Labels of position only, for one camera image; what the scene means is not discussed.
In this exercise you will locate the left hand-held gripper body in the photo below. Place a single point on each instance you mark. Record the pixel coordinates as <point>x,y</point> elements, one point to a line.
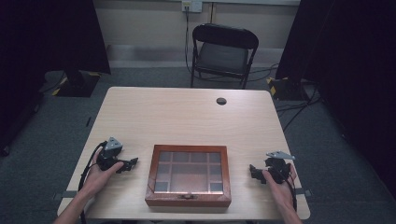
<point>109,158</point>

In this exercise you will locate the black curtain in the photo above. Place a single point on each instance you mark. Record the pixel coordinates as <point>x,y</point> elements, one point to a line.
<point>351,68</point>
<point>43,56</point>

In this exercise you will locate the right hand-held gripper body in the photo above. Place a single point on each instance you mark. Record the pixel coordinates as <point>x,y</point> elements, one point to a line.
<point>277,169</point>

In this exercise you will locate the white wall outlet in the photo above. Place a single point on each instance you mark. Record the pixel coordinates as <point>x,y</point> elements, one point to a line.
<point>191,6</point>

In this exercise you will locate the person's right hand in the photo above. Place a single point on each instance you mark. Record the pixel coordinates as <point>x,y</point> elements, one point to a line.
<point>280,193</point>

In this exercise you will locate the wooden box with glass lid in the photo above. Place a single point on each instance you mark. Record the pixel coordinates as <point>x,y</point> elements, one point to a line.
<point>188,175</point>

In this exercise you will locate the person's left hand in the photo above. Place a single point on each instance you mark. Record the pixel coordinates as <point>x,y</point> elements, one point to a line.
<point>98,179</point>

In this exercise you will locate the black folding chair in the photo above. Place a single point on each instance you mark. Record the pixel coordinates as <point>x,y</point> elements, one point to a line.
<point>223,57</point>

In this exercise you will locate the black stand base yellow tape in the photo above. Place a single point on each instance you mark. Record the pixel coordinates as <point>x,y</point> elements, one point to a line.
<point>286,88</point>

